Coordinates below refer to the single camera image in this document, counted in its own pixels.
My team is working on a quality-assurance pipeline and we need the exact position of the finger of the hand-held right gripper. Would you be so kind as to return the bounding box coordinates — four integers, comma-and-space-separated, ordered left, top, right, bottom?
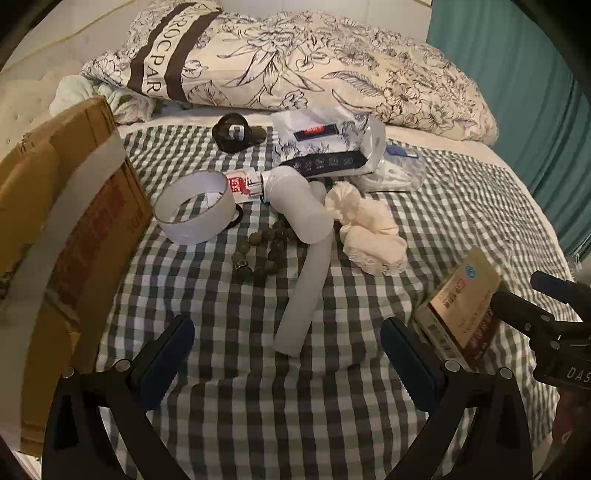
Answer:
529, 271, 591, 306
491, 289, 557, 339

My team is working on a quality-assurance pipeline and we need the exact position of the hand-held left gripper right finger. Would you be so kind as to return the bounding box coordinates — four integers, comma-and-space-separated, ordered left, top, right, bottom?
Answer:
379, 316, 537, 480

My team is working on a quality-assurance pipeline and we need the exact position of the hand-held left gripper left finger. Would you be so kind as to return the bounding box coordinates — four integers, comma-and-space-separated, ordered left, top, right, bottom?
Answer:
41, 315, 204, 480

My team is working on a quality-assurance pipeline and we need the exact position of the brown carton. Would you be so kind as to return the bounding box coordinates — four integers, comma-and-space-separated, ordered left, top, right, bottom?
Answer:
412, 246, 505, 376

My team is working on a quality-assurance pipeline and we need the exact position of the white bent plastic pipe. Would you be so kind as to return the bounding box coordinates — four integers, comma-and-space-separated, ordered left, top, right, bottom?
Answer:
262, 167, 334, 357

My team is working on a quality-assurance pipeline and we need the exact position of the white tape roll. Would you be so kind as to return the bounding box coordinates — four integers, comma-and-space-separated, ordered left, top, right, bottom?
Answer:
153, 169, 240, 246

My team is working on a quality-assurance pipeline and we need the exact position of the cream scrunchie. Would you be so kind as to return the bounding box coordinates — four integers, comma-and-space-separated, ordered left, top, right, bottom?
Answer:
324, 178, 410, 277

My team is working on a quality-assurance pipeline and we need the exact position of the dark bead bracelet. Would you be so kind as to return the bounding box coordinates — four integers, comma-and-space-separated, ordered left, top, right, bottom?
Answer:
232, 220, 345, 280

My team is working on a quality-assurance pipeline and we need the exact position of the large cardboard box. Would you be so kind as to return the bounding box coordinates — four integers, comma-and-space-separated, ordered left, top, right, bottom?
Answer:
0, 96, 154, 459

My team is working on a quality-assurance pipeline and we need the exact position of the white tube red label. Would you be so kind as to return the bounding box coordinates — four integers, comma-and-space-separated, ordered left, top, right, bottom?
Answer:
226, 168, 269, 204

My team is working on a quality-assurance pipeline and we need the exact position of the clear bottle blue label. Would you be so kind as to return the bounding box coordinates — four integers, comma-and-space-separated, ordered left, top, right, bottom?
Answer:
355, 142, 428, 193

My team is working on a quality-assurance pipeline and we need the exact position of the black round knob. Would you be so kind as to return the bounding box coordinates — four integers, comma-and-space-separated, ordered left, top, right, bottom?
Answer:
212, 112, 268, 153

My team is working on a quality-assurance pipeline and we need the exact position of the floral tissue packet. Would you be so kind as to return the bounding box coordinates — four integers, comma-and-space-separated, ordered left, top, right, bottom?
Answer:
270, 108, 387, 180

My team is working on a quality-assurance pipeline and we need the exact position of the grey checked blanket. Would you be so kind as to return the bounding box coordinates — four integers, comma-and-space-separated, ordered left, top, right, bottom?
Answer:
98, 121, 583, 480

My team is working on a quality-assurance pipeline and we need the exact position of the teal curtain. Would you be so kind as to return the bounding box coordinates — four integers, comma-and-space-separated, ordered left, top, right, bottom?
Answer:
426, 0, 591, 260

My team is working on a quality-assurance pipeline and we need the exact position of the cream tufted headboard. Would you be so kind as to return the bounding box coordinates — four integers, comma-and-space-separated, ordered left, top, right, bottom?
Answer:
0, 69, 88, 160

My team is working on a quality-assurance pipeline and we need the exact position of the pale green cloth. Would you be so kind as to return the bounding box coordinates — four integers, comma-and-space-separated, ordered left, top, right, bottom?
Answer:
48, 75, 161, 126

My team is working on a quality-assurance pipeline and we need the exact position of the floral print quilt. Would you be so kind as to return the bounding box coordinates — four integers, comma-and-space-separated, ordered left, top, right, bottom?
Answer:
81, 0, 500, 145

